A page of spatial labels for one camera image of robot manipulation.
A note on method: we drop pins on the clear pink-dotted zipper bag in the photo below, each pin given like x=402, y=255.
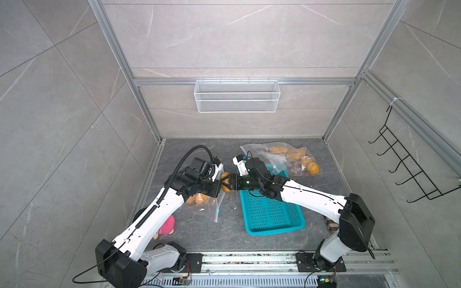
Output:
x=295, y=168

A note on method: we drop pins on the black wire hook rack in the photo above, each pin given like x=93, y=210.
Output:
x=416, y=174

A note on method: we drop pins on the teal plastic basket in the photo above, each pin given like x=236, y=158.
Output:
x=264, y=216

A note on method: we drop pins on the clear plastic bag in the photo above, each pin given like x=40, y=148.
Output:
x=190, y=180
x=276, y=162

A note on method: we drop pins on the white wire mesh shelf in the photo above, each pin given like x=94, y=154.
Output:
x=236, y=96

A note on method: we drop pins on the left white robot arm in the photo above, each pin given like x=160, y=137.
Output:
x=125, y=262

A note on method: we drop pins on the checkered beige cloth item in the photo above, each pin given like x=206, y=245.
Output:
x=332, y=226

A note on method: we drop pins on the metal base rail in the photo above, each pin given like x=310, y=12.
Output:
x=280, y=269

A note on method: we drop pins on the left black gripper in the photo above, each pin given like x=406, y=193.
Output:
x=215, y=192

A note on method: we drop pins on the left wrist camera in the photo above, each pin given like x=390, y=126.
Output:
x=217, y=169

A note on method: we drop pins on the pink plush pig toy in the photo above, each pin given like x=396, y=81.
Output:
x=167, y=228

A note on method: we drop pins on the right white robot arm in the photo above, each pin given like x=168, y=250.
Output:
x=354, y=219

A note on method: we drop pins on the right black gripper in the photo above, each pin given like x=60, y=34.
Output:
x=233, y=177

